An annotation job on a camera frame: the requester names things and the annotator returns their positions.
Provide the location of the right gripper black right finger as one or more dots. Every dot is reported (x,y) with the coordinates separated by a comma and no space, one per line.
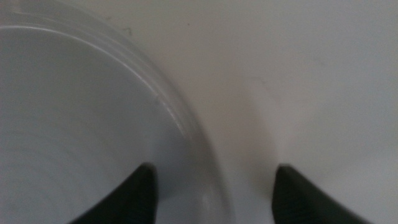
(295,202)

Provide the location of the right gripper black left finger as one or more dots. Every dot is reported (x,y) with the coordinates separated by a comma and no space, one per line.
(136,199)

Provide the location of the grey shallow bowl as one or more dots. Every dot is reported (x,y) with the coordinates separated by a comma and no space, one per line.
(77,109)

